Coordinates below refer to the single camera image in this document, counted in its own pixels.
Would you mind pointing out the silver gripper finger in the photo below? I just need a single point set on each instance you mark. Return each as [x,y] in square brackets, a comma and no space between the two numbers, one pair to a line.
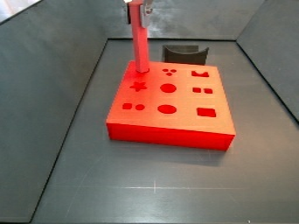
[127,11]
[146,11]

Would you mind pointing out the red hexagonal peg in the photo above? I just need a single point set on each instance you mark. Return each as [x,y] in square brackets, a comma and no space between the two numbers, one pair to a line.
[139,32]

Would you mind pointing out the red shape-hole block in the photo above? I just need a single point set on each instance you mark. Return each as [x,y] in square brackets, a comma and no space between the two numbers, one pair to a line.
[174,105]

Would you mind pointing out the black curved peg holder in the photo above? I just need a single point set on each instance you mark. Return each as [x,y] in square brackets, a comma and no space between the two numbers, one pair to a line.
[185,54]

